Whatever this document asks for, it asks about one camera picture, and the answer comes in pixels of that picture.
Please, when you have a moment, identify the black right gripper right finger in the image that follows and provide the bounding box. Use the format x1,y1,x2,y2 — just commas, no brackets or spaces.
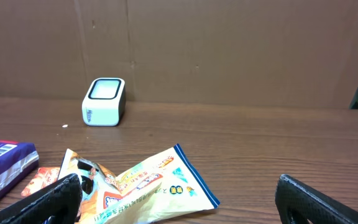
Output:
275,174,358,224

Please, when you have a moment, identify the purple red pad package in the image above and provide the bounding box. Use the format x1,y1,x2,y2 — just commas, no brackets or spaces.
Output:
0,140,39,199

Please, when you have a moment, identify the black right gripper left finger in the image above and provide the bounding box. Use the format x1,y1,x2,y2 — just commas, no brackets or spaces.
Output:
0,174,82,224

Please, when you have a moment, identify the white barcode scanner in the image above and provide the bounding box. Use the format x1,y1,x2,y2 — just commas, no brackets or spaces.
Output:
81,78,126,126

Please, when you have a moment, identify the yellow snack bag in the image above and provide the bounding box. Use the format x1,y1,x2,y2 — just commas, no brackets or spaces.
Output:
58,144,220,223

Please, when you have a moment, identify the small orange snack packet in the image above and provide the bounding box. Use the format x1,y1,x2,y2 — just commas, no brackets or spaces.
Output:
21,167,60,197

